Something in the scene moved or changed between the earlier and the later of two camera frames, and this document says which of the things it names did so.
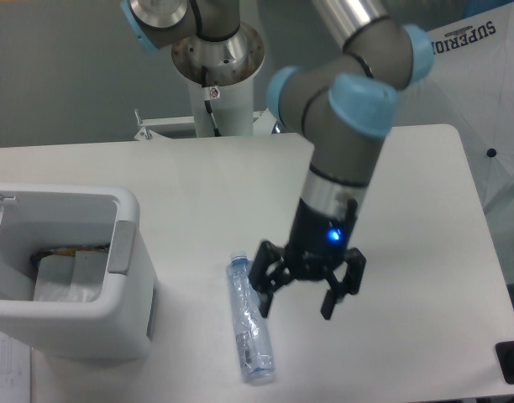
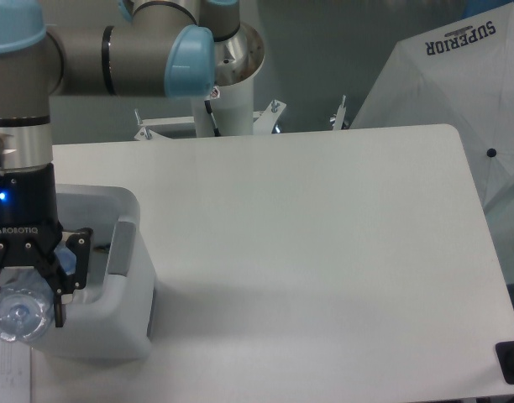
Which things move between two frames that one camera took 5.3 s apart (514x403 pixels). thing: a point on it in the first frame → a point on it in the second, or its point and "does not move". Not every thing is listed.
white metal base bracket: [263, 122] does not move
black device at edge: [511, 357] does not move
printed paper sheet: [9, 368] does not move
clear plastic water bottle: [255, 357] → [23, 307]
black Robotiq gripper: [317, 242] → [23, 229]
